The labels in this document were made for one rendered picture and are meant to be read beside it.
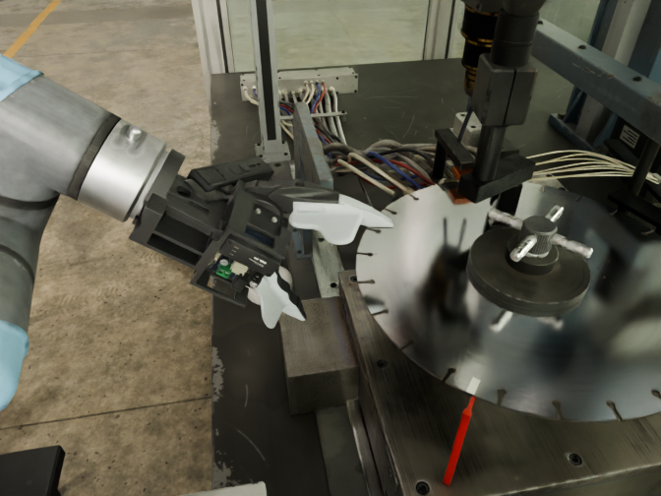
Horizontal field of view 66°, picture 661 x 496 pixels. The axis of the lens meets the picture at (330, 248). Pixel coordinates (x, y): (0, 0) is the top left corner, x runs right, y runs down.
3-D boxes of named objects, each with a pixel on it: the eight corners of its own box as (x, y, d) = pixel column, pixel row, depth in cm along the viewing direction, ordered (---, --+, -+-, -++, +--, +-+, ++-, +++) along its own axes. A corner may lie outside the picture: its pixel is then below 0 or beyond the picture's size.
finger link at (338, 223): (396, 260, 43) (287, 262, 43) (391, 218, 48) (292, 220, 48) (398, 230, 41) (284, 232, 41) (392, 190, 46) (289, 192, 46)
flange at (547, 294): (491, 315, 45) (497, 294, 43) (453, 237, 53) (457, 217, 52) (611, 305, 46) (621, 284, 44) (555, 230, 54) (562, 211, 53)
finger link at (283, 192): (339, 232, 46) (245, 234, 47) (339, 220, 48) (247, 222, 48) (338, 188, 44) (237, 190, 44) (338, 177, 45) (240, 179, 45)
